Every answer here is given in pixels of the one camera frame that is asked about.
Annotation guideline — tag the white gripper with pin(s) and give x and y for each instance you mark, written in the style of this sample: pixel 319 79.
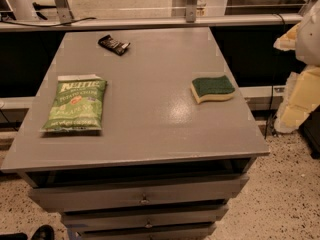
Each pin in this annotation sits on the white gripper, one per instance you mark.
pixel 310 39

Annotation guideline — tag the black rxbar chocolate wrapper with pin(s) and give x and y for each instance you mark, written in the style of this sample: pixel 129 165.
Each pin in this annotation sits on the black rxbar chocolate wrapper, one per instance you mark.
pixel 113 45

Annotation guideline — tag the green and yellow sponge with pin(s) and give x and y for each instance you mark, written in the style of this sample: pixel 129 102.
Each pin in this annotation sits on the green and yellow sponge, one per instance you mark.
pixel 212 89

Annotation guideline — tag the grey drawer cabinet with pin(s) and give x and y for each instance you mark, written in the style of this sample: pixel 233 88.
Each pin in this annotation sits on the grey drawer cabinet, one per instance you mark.
pixel 163 166

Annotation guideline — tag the green kettle chips bag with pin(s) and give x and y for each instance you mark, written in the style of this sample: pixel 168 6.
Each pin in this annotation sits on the green kettle chips bag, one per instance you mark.
pixel 78 104

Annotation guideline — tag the black object on floor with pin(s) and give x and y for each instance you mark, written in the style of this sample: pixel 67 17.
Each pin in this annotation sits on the black object on floor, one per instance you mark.
pixel 44 232

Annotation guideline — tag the metal bracket post centre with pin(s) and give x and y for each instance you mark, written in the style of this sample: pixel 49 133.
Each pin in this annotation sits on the metal bracket post centre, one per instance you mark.
pixel 191 9

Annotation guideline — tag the metal bracket post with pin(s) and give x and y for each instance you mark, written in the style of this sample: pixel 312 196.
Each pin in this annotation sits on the metal bracket post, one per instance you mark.
pixel 64 11
pixel 191 9

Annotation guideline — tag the grey metal rail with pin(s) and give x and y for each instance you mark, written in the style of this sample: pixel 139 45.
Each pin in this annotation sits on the grey metal rail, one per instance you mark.
pixel 156 23

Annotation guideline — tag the metal bracket post left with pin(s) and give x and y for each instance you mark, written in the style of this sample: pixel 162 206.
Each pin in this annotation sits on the metal bracket post left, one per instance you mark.
pixel 64 11

